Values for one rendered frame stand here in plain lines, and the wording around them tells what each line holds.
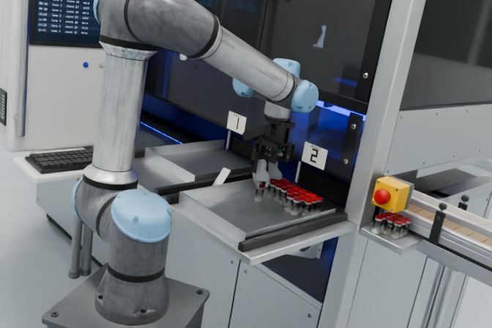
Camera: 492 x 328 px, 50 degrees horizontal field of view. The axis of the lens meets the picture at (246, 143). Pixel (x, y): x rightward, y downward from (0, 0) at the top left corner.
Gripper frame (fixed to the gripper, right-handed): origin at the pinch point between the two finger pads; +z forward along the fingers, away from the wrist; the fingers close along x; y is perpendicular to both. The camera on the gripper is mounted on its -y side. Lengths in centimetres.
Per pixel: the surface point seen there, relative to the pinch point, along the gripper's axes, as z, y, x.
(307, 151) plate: -8.8, 2.8, 14.8
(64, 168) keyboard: 12, -55, -32
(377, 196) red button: -6.2, 30.2, 11.6
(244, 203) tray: 5.2, 0.7, -5.4
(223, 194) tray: 5.1, -6.7, -7.0
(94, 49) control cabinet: -23, -76, -13
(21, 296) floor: 93, -110, -22
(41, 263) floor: 93, -132, -4
